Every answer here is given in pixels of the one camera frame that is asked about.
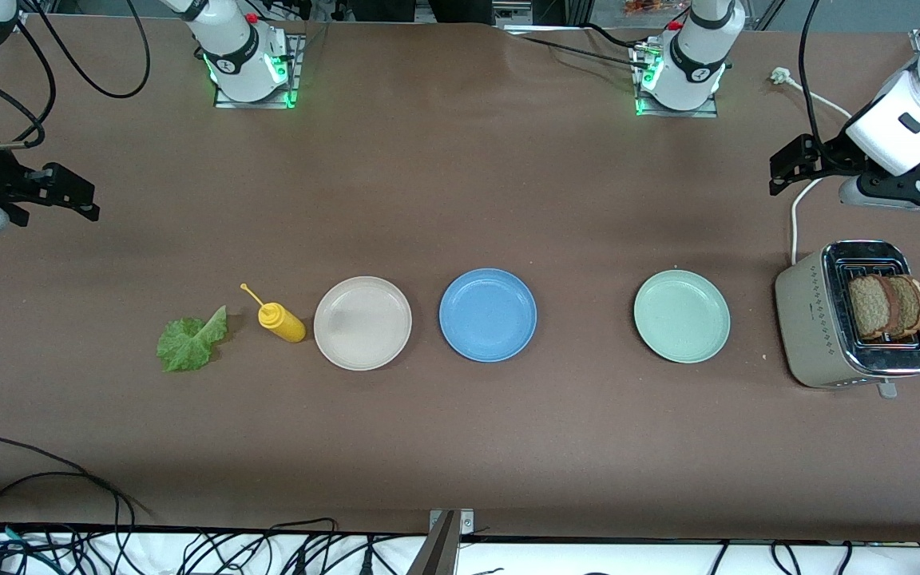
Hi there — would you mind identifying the white toaster power cable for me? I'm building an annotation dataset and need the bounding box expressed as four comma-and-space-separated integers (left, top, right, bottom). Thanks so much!
771, 67, 856, 266

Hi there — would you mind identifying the beige plate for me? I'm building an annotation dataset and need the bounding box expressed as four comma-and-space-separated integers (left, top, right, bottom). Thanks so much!
313, 276, 413, 371

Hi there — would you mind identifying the brown toast bread slice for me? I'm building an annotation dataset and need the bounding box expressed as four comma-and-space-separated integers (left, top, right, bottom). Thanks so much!
887, 274, 920, 336
849, 274, 900, 340

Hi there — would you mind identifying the blue plate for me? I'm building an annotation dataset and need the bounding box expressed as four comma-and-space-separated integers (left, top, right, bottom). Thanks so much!
439, 268, 538, 363

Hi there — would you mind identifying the light green plate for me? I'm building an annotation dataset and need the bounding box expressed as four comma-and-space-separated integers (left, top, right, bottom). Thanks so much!
634, 270, 731, 364

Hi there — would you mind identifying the beige and chrome toaster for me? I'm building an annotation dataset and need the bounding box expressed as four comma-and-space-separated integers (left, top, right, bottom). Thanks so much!
775, 240, 920, 399

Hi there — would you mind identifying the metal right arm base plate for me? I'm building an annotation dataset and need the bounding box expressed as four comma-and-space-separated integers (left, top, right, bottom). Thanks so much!
214, 34, 301, 109

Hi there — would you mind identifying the grey aluminium profile post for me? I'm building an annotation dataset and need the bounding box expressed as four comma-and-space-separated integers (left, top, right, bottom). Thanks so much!
406, 511, 461, 575

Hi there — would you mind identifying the yellow mustard squeeze bottle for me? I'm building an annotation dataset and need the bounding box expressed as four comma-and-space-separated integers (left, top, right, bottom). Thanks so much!
240, 283, 307, 344

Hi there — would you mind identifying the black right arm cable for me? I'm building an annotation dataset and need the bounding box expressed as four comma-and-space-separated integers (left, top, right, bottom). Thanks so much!
0, 0, 151, 153

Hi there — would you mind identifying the green lettuce leaf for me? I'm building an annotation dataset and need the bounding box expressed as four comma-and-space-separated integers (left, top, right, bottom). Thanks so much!
157, 305, 229, 373

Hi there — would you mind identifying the silver table edge bracket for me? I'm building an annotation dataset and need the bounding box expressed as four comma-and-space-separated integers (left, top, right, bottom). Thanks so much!
428, 509, 474, 533

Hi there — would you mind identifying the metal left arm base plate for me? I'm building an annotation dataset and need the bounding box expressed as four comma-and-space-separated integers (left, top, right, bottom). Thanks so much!
634, 44, 718, 119

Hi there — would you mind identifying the black looping floor cable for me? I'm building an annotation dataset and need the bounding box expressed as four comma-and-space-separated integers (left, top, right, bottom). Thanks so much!
0, 435, 149, 552

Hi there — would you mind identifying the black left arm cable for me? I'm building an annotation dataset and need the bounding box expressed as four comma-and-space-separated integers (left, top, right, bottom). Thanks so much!
798, 0, 832, 157

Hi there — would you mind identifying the black arm base cable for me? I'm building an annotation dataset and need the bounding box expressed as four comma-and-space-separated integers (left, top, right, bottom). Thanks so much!
517, 34, 652, 71
580, 22, 656, 50
272, 20, 329, 65

